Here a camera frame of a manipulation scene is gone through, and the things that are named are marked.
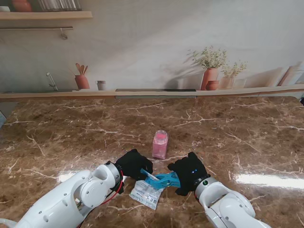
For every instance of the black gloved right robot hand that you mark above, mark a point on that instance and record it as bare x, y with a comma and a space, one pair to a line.
190, 173

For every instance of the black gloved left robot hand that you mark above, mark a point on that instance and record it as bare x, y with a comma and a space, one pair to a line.
133, 164

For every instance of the blue plastic bag clip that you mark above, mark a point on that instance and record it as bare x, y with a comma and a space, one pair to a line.
164, 180

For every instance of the clear bottle with pink seasoning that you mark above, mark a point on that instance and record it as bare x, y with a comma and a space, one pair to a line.
159, 148

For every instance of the white and blue seasoning bag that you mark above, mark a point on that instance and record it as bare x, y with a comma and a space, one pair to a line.
146, 193

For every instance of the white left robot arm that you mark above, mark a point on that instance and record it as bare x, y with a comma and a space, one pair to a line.
71, 199

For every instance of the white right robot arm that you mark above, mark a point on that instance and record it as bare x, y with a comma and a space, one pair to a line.
223, 204

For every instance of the beige vase with flowers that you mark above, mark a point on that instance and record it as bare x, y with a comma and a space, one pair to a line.
226, 82

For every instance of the black edge object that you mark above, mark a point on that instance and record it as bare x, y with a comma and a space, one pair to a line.
302, 101

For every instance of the wooden cutting boards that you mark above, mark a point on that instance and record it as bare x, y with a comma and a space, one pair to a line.
288, 76

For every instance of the grey blue edge object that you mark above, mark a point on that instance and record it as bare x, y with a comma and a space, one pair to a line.
2, 118

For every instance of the glass rack on shelf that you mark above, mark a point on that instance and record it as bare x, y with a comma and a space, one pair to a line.
59, 4

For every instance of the terracotta jar on shelf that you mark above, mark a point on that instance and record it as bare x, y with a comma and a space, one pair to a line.
21, 6

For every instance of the white bowl on shelf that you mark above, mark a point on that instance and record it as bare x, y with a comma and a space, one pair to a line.
4, 9

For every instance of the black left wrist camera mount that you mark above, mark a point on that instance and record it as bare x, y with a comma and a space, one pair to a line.
118, 188

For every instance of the wooden wall shelf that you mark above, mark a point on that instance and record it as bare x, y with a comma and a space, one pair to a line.
47, 15

